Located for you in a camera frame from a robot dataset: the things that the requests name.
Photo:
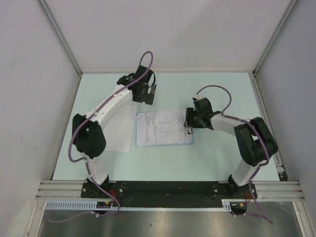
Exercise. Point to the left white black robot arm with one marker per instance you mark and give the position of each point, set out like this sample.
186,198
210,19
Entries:
88,140

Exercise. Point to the aluminium front rail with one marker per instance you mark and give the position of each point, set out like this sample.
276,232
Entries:
267,190

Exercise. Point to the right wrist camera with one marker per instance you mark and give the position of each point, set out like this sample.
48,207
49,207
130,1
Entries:
197,98

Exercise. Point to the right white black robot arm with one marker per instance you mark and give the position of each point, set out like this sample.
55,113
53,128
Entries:
255,142

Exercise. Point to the light blue clipboard folder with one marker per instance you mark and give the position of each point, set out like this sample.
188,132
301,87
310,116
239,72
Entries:
190,142

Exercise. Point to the metal clipboard clip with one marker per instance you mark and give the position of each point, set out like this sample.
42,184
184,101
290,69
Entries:
188,129

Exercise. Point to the white paper sheet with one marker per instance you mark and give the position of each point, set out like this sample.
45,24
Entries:
118,129

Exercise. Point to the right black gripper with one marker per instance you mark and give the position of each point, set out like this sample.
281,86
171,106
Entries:
190,113

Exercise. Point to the white slotted cable duct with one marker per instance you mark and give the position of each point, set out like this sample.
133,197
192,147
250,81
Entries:
93,205

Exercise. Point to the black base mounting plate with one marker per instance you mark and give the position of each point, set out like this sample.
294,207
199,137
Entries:
174,193

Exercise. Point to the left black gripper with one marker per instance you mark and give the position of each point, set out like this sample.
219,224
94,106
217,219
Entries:
147,98

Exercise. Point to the right aluminium side rail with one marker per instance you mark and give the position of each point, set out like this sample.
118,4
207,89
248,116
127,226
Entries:
281,170

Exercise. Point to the aluminium corner post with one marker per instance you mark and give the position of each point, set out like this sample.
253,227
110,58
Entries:
59,35
276,33

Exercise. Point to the right aluminium corner post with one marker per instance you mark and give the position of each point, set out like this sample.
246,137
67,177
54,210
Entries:
276,33

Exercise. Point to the left aluminium corner post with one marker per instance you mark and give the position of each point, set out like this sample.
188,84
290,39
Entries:
59,35

